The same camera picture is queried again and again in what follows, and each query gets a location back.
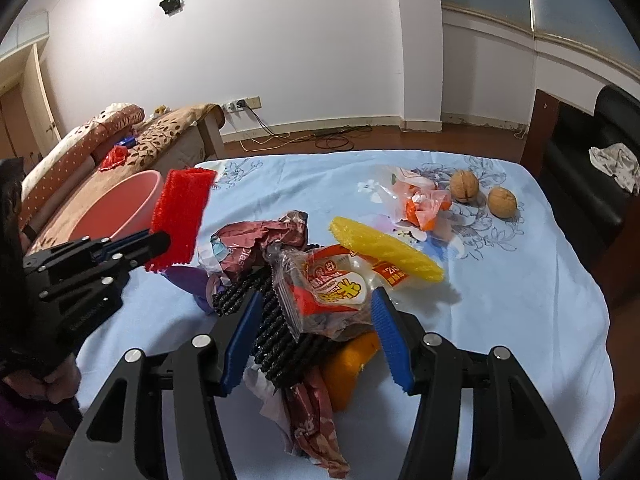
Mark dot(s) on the wooden door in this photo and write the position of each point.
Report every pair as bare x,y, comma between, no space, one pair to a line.
20,110

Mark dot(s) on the red foam net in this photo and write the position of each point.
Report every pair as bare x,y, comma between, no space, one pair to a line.
180,215

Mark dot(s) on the pink plastic bucket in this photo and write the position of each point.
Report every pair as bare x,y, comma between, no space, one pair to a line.
115,205

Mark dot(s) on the wall power socket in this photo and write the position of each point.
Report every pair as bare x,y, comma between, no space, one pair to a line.
242,103

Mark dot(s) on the black foam net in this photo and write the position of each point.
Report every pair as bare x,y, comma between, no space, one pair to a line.
275,330

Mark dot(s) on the folded dotted quilt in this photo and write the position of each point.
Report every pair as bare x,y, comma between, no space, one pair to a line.
65,160

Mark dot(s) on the white crumpled cloth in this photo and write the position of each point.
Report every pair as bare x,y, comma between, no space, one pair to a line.
617,165

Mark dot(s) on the orange peel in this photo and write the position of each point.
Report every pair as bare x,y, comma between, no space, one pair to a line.
345,370

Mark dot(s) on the red plastic bag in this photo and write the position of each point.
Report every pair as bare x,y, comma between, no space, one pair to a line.
114,157

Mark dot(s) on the blue packet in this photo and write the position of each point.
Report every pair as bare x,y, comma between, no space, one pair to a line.
127,141

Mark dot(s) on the small yellow item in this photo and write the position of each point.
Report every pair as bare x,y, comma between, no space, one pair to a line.
160,109

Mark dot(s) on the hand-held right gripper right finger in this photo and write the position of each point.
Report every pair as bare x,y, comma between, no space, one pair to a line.
392,345

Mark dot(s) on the yellow foam net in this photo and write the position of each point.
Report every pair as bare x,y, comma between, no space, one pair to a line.
380,250

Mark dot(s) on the walnut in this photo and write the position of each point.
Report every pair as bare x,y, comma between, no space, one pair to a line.
465,186
502,202

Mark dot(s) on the bed with brown leaf blanket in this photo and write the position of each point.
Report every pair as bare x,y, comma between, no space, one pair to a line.
160,145

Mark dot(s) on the maroon and white wrapper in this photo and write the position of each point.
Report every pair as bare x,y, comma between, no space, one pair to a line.
310,410

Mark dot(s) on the blue floral tablecloth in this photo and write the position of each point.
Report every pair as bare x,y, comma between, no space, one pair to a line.
500,310

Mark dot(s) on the clear packet with orange contents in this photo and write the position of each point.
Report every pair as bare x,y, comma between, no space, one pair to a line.
425,210

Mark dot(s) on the person's left hand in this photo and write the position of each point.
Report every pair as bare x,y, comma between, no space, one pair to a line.
60,380

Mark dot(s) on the purple plastic scrap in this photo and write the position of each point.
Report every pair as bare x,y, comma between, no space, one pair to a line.
187,280

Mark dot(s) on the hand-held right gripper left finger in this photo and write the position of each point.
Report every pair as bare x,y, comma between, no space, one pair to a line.
243,342

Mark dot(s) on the black leather wooden chair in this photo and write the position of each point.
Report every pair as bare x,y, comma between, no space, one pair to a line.
575,180

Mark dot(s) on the clear red-printed snack wrapper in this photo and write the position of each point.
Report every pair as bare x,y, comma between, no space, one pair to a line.
325,290

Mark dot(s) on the black wall device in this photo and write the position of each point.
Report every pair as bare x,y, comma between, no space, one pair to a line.
171,4

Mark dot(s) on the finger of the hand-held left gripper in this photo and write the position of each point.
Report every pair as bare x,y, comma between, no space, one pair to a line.
107,249
147,250

